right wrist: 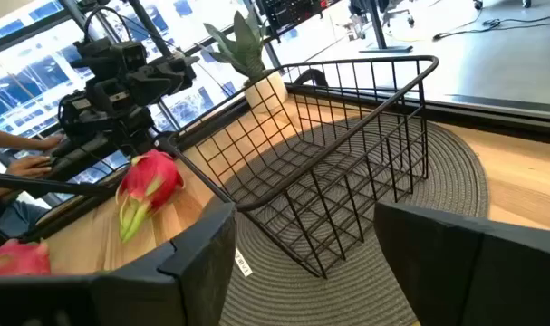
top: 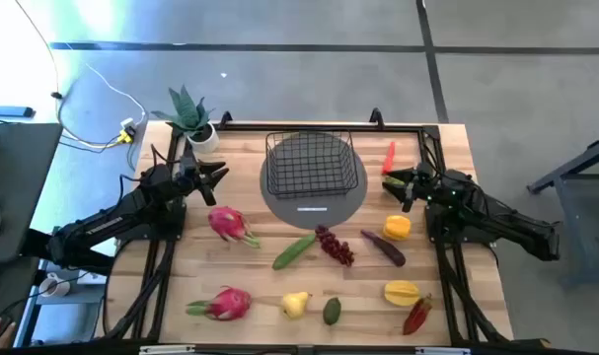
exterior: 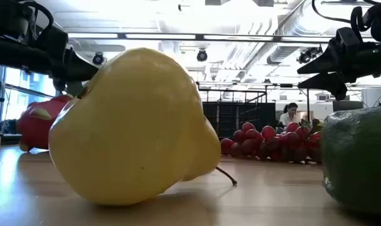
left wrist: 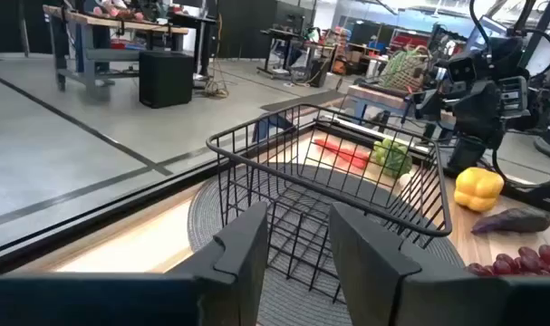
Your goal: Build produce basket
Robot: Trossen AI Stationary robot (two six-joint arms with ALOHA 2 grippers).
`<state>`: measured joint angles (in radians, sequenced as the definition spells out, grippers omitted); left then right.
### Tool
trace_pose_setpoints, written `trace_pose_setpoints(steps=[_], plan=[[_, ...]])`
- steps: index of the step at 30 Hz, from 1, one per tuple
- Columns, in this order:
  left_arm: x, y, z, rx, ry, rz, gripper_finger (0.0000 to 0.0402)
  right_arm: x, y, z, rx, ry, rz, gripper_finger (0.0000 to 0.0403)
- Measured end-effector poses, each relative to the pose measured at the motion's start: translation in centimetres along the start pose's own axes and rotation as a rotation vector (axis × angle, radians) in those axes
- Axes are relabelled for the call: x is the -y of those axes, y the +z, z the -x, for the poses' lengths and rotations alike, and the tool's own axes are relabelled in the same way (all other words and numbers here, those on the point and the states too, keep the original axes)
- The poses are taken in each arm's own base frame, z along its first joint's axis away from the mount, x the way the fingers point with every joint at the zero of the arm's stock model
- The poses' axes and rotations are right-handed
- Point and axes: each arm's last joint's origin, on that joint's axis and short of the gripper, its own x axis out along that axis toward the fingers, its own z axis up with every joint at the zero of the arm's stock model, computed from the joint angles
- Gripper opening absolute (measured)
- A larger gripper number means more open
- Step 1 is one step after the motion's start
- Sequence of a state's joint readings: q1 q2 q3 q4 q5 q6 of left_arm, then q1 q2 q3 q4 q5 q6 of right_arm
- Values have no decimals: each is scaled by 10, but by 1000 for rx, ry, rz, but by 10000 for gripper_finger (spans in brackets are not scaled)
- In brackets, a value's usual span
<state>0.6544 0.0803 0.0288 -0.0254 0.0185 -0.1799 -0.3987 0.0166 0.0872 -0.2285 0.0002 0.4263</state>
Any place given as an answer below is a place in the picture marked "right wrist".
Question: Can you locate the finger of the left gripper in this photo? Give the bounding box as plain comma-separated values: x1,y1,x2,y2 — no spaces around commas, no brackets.
129,74,195,108
154,53,201,79

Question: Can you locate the grey office chair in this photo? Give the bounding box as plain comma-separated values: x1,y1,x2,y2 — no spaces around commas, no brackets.
346,0,416,28

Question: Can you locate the black pole stand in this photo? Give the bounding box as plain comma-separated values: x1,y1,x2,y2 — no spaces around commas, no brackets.
358,0,414,54

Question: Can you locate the pink dragon fruit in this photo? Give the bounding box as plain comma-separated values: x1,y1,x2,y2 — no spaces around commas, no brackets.
114,149,185,244
0,238,53,277

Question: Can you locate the grey round woven placemat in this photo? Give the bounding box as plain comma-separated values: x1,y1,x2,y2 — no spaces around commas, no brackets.
218,112,491,326

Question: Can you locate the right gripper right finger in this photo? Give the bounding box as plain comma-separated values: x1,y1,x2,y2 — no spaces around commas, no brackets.
372,200,550,326

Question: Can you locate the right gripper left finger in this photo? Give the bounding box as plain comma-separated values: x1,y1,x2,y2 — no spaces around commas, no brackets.
0,200,238,326

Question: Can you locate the black wire basket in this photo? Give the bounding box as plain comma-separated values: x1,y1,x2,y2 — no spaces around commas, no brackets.
168,54,440,280

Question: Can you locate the black equipment rack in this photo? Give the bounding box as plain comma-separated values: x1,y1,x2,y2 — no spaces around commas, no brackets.
256,0,330,40

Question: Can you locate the person's hand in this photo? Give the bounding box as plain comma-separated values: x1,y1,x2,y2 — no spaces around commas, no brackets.
34,134,66,153
5,155,53,178

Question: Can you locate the person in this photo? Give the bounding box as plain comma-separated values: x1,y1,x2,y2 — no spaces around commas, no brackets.
0,197,50,254

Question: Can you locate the black floor cable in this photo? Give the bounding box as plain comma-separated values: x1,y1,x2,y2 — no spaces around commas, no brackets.
432,15,550,42

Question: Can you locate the snake plant in white pot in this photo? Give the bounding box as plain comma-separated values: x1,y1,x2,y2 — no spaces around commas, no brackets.
203,9,289,114

